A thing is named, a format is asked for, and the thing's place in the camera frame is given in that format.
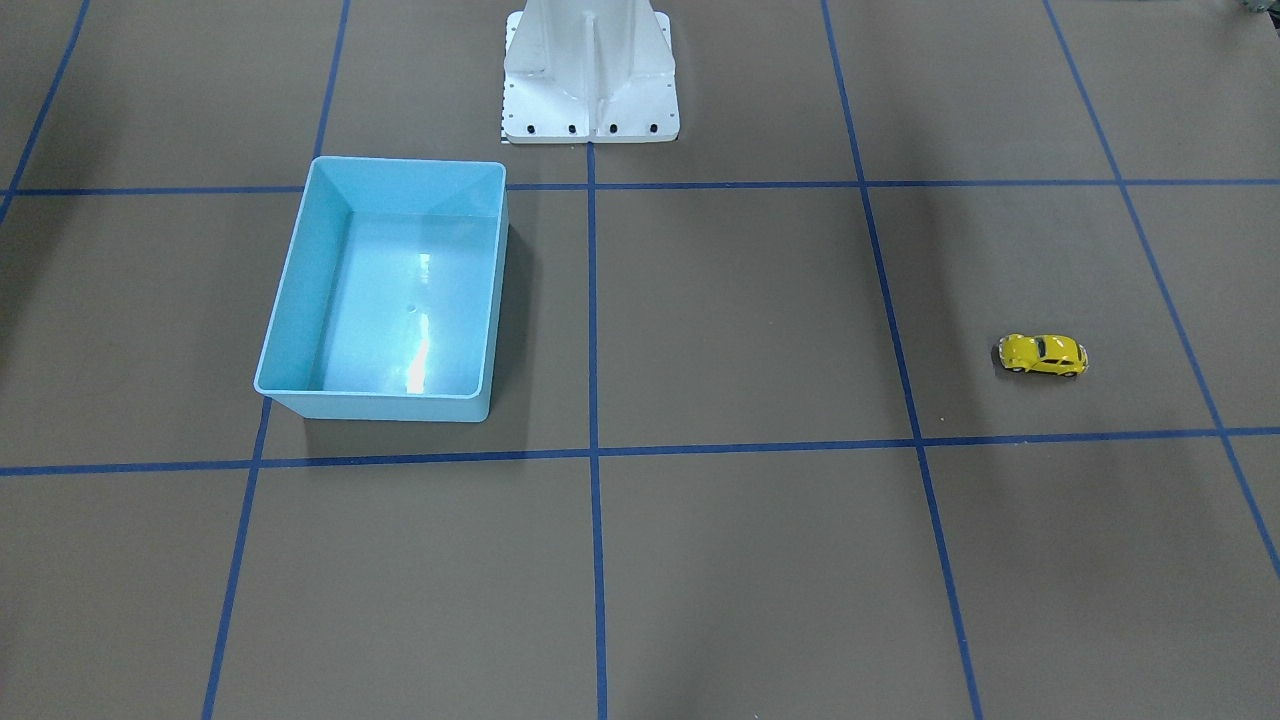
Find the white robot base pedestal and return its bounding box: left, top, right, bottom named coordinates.
left=500, top=1, right=681, bottom=145

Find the yellow beetle toy car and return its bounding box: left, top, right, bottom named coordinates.
left=995, top=333, right=1091, bottom=377

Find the light blue plastic bin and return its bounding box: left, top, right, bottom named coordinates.
left=253, top=156, right=509, bottom=423

